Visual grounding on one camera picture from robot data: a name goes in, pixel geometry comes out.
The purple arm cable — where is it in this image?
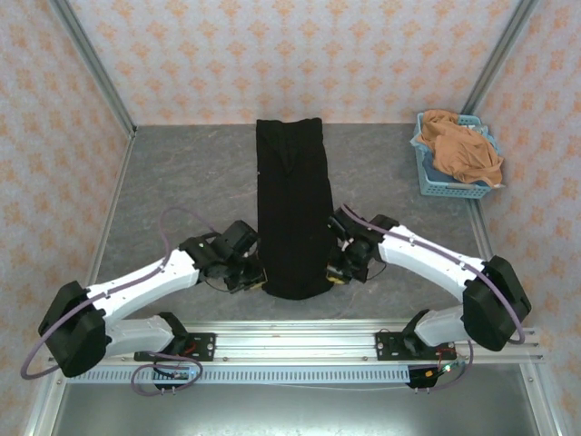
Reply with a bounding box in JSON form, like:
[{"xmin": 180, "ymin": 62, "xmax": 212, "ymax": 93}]
[
  {"xmin": 20, "ymin": 207, "xmax": 217, "ymax": 396},
  {"xmin": 340, "ymin": 203, "xmax": 527, "ymax": 392}
]

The black t-shirt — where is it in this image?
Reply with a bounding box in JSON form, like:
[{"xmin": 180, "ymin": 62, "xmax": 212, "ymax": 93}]
[{"xmin": 255, "ymin": 116, "xmax": 335, "ymax": 301}]

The aluminium table side rail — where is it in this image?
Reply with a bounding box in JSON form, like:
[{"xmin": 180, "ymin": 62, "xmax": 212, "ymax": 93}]
[
  {"xmin": 22, "ymin": 131, "xmax": 137, "ymax": 436},
  {"xmin": 469, "ymin": 199, "xmax": 568, "ymax": 436}
]

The light blue cloth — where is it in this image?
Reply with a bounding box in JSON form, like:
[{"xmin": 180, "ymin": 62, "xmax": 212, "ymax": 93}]
[{"xmin": 409, "ymin": 131, "xmax": 438, "ymax": 174}]

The orange t-shirt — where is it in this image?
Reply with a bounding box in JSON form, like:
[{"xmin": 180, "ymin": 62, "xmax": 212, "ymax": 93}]
[{"xmin": 416, "ymin": 108, "xmax": 505, "ymax": 188}]

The aluminium frame post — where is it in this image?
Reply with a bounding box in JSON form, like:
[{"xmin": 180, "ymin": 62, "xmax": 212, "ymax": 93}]
[
  {"xmin": 48, "ymin": 0, "xmax": 138, "ymax": 140},
  {"xmin": 463, "ymin": 0, "xmax": 540, "ymax": 113}
]

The grey metal panel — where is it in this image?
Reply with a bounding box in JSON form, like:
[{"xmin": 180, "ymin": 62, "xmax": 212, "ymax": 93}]
[{"xmin": 49, "ymin": 383, "xmax": 541, "ymax": 436}]

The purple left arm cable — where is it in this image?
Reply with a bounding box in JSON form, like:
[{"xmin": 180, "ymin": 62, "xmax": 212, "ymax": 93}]
[{"xmin": 20, "ymin": 207, "xmax": 217, "ymax": 396}]

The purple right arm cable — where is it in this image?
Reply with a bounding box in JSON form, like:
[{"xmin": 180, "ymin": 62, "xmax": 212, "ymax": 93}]
[{"xmin": 340, "ymin": 203, "xmax": 527, "ymax": 392}]

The grey slotted cable duct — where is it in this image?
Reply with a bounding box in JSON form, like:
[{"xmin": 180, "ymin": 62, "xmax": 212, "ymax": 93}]
[{"xmin": 66, "ymin": 365, "xmax": 412, "ymax": 385}]

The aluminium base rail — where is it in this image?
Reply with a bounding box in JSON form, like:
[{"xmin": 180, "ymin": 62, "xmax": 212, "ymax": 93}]
[{"xmin": 47, "ymin": 320, "xmax": 548, "ymax": 364}]

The blue plastic laundry basket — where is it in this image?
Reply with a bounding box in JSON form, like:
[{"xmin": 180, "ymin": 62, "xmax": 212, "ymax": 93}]
[{"xmin": 410, "ymin": 112, "xmax": 504, "ymax": 199}]

